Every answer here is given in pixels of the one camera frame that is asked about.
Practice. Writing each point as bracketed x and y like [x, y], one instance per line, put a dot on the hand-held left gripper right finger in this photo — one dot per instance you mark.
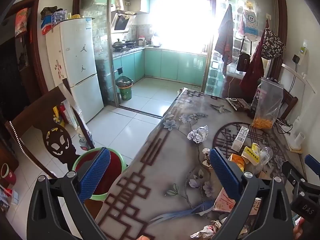
[225, 172]

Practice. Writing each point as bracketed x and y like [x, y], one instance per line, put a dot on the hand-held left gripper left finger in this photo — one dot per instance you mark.
[96, 172]

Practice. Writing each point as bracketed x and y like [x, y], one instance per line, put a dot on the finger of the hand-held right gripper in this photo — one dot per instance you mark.
[312, 161]
[292, 172]

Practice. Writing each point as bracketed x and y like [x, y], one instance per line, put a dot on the yellow orange carton box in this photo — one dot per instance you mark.
[236, 161]

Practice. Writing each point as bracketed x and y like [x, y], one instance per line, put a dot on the red bin with green rim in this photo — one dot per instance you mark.
[116, 162]

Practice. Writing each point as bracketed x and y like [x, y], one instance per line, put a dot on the pink white snack wrapper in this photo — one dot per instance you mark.
[223, 202]

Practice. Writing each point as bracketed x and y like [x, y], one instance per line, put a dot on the clear plastic packaging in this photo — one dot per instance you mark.
[266, 155]

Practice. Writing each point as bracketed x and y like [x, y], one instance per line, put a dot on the yellow white medicine box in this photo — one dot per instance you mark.
[251, 153]

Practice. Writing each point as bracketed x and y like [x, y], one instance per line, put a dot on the black shoulder bag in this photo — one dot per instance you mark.
[243, 62]

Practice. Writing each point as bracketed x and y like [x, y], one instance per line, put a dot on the green kitchen trash bin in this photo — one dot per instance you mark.
[125, 92]

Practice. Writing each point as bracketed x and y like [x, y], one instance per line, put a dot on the person's right hand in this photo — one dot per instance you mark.
[299, 230]

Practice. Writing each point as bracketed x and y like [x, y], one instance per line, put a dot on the light wooden board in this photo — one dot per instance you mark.
[293, 149]

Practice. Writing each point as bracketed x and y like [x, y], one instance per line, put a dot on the small crumpled paper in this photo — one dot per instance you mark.
[206, 153]

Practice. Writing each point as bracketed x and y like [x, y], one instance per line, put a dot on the large clear water bottle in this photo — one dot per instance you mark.
[83, 142]

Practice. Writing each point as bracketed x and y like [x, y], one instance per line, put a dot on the white drink carton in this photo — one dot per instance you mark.
[239, 140]

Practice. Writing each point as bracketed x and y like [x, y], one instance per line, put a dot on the crumpled white paper ball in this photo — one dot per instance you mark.
[198, 135]

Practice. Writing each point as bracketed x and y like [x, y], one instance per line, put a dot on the dark carved wooden chair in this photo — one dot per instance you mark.
[57, 140]

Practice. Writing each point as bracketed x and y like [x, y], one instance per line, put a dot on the plastic bag of orange snacks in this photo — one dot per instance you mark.
[265, 122]

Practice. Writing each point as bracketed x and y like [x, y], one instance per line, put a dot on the clear snack wrapper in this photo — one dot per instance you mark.
[207, 231]

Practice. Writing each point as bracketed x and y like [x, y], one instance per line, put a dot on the table with floral cloth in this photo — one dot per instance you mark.
[160, 167]

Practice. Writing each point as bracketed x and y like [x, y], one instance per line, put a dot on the red fire extinguisher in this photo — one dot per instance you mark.
[63, 113]

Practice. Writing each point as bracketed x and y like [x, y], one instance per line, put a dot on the dark brown snack packet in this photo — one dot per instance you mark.
[238, 103]

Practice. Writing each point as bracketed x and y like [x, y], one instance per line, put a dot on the white plastic strip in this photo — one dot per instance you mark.
[71, 102]

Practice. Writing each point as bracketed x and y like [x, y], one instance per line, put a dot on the red round container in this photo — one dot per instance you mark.
[8, 177]

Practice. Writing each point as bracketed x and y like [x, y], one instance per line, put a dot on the black power adapter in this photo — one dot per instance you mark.
[296, 59]

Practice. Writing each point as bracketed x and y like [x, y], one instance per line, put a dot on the dark red hanging garment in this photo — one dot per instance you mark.
[253, 72]

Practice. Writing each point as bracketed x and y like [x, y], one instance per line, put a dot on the white refrigerator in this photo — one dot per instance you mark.
[80, 62]

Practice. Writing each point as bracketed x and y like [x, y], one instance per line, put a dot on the teal kitchen cabinets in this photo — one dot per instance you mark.
[175, 62]

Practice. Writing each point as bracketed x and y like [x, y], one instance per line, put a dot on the dark wooden door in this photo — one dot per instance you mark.
[15, 80]

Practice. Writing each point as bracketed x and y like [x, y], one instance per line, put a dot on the black white patterned bag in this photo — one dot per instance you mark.
[272, 43]

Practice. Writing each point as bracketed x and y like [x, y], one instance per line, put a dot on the black wok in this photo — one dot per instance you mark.
[118, 44]

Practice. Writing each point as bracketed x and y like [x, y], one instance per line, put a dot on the black frying pan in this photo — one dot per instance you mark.
[130, 43]

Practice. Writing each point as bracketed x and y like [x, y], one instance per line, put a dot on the blue red hanging garment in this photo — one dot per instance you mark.
[225, 37]

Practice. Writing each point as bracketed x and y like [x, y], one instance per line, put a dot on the white cartoon hanging bag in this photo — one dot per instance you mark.
[251, 22]

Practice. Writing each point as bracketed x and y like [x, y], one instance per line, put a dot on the black range hood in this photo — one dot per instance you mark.
[122, 22]

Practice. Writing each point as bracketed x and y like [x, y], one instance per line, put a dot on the blue red carton box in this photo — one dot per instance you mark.
[48, 25]

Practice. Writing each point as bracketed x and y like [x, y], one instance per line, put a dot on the clear plastic storage box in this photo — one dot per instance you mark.
[60, 15]

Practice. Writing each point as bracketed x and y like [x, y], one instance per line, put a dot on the dark green bag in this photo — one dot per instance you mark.
[50, 11]

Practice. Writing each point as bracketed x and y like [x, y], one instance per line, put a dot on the red hanging decoration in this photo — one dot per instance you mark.
[21, 21]

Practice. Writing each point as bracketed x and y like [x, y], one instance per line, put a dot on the white wall plug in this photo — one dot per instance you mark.
[303, 51]

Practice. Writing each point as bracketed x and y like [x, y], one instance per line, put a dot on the silver exhaust duct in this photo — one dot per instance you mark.
[119, 2]

